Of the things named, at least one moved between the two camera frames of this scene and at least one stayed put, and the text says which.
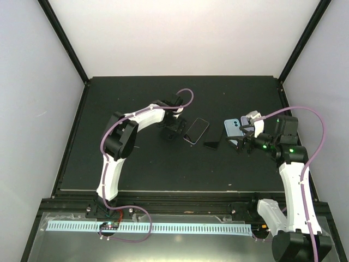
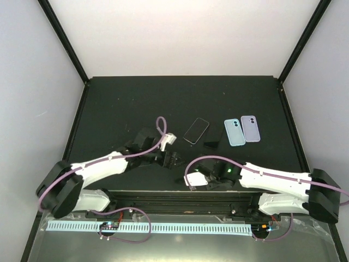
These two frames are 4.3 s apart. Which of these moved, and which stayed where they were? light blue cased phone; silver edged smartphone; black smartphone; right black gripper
Moved: right black gripper
Stayed: black smartphone; silver edged smartphone; light blue cased phone
